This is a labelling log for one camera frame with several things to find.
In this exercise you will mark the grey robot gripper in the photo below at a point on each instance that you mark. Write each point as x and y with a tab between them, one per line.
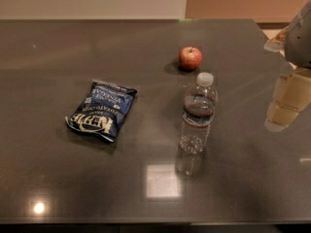
299	41

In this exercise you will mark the red apple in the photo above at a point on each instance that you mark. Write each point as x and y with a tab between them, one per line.
190	58

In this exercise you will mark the blue kettle chips bag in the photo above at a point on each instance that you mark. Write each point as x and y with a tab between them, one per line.
103	111

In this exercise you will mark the clear plastic water bottle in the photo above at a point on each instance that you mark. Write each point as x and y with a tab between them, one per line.
199	108

